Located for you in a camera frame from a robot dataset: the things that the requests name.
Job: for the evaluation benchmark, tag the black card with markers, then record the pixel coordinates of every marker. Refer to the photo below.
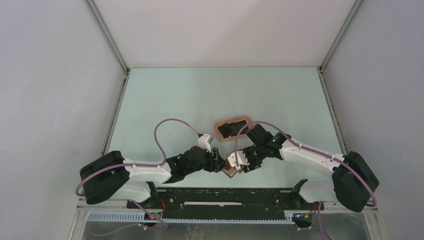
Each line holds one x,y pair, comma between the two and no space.
231,129

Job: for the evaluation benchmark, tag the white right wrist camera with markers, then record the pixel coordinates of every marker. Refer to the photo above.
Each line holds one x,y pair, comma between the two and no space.
237,160

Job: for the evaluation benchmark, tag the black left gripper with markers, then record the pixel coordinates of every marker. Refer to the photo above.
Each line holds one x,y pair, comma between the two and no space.
216,163

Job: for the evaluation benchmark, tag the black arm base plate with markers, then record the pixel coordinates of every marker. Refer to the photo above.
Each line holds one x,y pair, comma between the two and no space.
228,204

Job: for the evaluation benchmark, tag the aluminium frame rail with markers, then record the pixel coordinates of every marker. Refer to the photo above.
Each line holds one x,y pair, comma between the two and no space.
124,211

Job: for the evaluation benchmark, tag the brown leather card holder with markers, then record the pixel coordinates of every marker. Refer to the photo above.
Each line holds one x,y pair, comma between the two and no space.
231,169

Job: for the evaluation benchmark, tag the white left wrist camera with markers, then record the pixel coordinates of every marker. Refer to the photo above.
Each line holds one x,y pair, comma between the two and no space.
204,141

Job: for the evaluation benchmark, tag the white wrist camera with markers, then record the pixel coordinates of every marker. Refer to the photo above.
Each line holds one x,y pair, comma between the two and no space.
204,141
237,160

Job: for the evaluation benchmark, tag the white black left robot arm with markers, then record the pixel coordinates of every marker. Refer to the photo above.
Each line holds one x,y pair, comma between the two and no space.
114,177

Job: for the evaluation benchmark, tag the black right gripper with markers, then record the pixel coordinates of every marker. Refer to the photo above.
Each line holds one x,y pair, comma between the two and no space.
252,166

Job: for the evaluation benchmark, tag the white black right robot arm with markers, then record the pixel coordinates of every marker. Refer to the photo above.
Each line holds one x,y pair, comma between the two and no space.
350,181

